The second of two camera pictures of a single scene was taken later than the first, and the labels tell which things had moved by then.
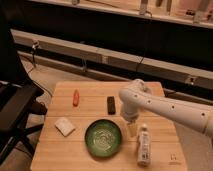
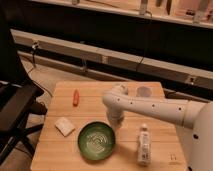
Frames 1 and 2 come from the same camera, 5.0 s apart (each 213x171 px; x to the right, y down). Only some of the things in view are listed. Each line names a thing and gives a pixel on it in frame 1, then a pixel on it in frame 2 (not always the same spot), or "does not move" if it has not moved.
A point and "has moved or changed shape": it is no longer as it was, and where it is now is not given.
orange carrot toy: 76,99 does not move
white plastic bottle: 144,146 does not move
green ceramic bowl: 103,138 has moved or changed shape
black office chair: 19,94 does not move
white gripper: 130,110 to 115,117
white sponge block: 64,126 does not move
